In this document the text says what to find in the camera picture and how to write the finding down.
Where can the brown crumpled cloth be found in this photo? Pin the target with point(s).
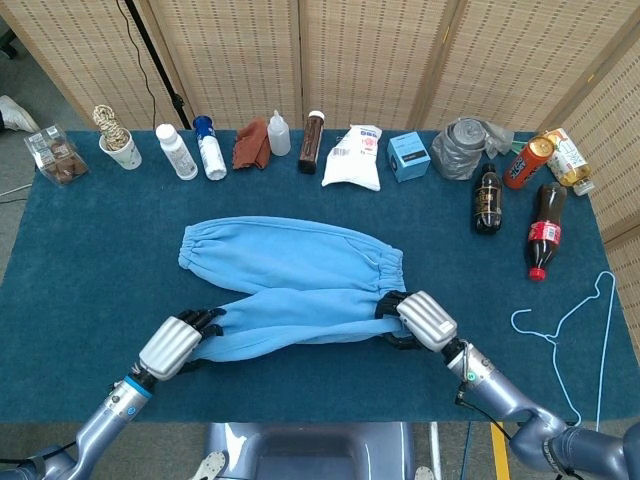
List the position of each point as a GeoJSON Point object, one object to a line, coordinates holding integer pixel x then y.
{"type": "Point", "coordinates": [252, 145]}

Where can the dark blue table carpet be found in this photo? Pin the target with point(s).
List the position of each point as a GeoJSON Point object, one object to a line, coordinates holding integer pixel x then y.
{"type": "Point", "coordinates": [125, 250]}

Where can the yellow tea bottle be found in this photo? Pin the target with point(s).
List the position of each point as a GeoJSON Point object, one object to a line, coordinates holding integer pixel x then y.
{"type": "Point", "coordinates": [567, 157]}

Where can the light blue fleece pants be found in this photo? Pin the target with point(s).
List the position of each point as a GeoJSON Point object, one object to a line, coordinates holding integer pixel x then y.
{"type": "Point", "coordinates": [280, 250]}

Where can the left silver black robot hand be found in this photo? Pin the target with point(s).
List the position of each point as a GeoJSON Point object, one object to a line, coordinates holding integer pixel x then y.
{"type": "Point", "coordinates": [167, 347]}

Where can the white plastic packet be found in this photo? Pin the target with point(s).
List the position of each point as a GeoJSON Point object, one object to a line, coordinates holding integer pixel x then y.
{"type": "Point", "coordinates": [352, 165]}

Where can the red orange drink can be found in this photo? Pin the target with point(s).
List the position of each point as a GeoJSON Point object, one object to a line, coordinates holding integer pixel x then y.
{"type": "Point", "coordinates": [525, 165]}

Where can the white shoe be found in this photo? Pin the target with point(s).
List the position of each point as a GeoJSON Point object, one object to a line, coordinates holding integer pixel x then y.
{"type": "Point", "coordinates": [17, 115]}

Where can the tall white plastic bottle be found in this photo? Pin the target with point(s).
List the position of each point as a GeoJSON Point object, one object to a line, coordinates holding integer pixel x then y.
{"type": "Point", "coordinates": [177, 155]}

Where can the cola bottle with red label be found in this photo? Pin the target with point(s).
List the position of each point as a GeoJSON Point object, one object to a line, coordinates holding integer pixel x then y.
{"type": "Point", "coordinates": [545, 230]}

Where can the white bottle with blue cap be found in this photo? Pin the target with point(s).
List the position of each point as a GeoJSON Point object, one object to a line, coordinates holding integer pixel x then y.
{"type": "Point", "coordinates": [212, 155]}

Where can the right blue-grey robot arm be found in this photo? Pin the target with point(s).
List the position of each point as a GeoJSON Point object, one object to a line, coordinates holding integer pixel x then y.
{"type": "Point", "coordinates": [500, 395]}

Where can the dark brown rectangular bottle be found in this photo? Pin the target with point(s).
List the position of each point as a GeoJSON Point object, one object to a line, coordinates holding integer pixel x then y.
{"type": "Point", "coordinates": [311, 145]}

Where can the bamboo folding screen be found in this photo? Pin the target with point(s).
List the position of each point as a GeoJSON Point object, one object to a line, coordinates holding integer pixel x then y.
{"type": "Point", "coordinates": [360, 60]}

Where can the grey plastic bag roll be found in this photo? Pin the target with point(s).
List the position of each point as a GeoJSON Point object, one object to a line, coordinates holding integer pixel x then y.
{"type": "Point", "coordinates": [457, 150]}

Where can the black tripod stand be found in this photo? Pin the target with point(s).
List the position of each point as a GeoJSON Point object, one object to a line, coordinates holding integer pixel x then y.
{"type": "Point", "coordinates": [176, 102]}

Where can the translucent squeeze bottle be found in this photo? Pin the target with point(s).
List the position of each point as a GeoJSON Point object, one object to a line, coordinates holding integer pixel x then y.
{"type": "Point", "coordinates": [279, 137]}

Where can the white paper cup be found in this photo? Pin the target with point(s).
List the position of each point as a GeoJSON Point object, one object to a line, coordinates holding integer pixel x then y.
{"type": "Point", "coordinates": [125, 152]}

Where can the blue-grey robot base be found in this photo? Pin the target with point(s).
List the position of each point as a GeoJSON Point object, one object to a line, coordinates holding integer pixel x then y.
{"type": "Point", "coordinates": [310, 450]}

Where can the clear crumpled plastic bag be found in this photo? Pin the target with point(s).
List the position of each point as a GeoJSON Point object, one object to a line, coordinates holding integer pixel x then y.
{"type": "Point", "coordinates": [497, 137]}

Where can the black coffee bottle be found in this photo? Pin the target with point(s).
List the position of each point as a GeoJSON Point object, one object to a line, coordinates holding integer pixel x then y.
{"type": "Point", "coordinates": [487, 200]}

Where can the light blue cardboard box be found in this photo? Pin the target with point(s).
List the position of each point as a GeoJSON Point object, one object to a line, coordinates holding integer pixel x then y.
{"type": "Point", "coordinates": [410, 160]}

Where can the clear box of cookies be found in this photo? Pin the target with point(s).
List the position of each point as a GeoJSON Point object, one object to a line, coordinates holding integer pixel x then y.
{"type": "Point", "coordinates": [57, 157]}

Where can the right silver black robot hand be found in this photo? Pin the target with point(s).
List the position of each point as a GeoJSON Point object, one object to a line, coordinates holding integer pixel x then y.
{"type": "Point", "coordinates": [425, 317]}

